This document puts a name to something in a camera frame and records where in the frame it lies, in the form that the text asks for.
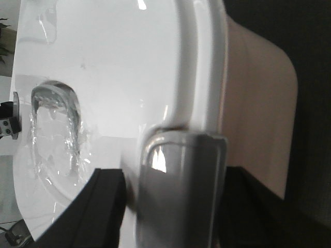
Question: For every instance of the white lidded plastic bin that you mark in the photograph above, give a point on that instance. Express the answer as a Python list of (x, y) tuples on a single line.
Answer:
[(170, 92)]

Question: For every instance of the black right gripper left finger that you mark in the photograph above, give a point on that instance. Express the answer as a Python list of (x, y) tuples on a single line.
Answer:
[(95, 216)]

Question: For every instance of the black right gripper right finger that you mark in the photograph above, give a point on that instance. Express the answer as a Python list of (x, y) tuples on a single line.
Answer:
[(251, 215)]

